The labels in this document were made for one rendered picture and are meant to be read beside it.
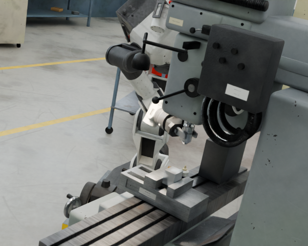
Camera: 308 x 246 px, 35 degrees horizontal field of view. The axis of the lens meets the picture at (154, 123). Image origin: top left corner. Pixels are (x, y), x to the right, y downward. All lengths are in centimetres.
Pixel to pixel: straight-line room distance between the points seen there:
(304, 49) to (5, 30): 679
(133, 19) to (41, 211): 185
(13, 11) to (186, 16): 642
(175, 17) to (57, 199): 231
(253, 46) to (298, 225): 57
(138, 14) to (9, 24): 591
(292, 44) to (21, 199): 263
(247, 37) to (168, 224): 83
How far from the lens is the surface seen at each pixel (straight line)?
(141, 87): 229
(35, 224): 351
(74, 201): 247
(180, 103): 183
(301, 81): 161
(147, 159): 282
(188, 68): 180
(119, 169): 309
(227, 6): 168
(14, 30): 814
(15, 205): 371
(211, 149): 228
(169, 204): 195
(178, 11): 179
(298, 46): 160
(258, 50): 137
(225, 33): 141
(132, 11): 228
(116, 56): 221
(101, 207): 211
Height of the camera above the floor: 190
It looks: 19 degrees down
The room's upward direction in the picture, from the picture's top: 11 degrees clockwise
